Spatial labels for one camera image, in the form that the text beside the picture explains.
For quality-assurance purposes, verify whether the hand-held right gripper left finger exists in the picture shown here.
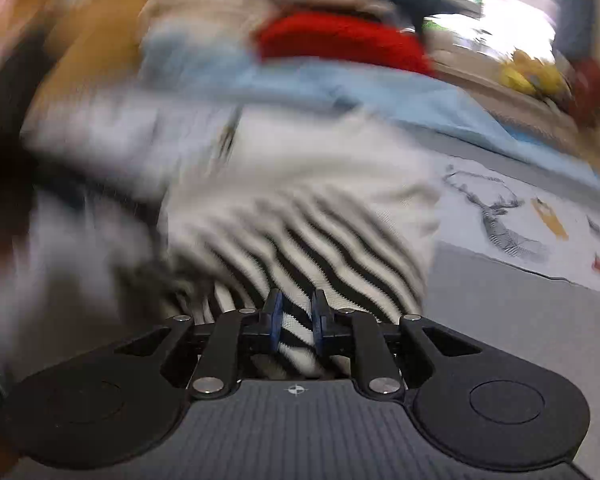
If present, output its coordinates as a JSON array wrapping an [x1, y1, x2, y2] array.
[[115, 290, 284, 401]]

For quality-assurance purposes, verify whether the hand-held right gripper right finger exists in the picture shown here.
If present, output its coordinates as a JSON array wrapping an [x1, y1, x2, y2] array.
[[312, 290, 481, 401]]

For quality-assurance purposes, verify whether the black white striped sweater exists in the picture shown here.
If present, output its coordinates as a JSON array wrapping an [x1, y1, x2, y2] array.
[[0, 110, 442, 383]]

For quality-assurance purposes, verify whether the light blue sheet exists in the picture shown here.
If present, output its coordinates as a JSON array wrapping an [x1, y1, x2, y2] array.
[[139, 29, 600, 192]]

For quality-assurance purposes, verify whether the red blanket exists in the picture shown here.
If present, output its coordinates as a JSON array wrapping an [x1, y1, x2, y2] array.
[[256, 11, 437, 79]]

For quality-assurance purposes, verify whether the yellow duck plush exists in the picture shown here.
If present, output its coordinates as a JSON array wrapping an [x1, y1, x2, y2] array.
[[499, 50, 537, 95]]

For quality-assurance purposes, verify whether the dark red cushion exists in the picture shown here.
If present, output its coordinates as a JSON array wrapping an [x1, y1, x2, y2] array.
[[569, 57, 600, 129]]

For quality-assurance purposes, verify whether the window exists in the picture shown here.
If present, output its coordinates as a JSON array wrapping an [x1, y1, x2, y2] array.
[[404, 0, 562, 57]]

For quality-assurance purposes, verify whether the blue curtain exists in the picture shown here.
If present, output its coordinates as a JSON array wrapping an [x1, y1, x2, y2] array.
[[554, 0, 600, 61]]

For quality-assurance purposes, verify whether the wooden bed frame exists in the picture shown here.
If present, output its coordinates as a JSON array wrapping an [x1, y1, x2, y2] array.
[[0, 0, 181, 128]]

